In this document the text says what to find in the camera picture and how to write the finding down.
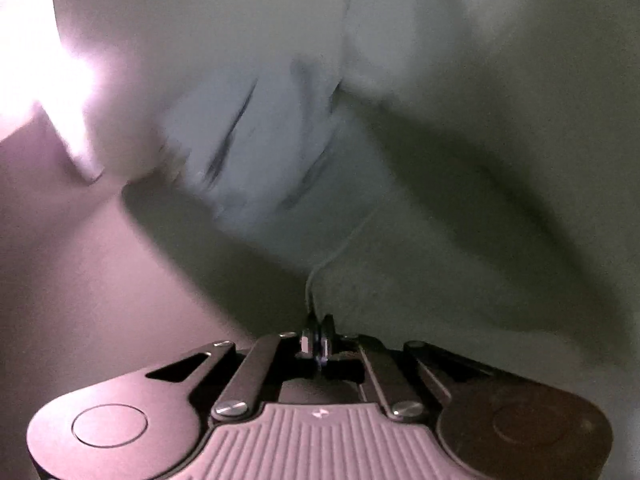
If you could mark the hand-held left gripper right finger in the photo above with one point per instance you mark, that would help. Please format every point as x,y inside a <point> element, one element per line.
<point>328,342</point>

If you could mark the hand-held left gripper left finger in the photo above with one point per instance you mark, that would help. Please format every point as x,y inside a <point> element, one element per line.
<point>311,342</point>

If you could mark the grey garment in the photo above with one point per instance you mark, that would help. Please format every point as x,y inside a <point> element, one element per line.
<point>400,260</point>

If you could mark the white rounded panel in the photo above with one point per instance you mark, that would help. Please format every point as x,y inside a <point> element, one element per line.
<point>190,30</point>

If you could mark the carrot print bed sheet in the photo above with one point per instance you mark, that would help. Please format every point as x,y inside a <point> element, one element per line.
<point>450,25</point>

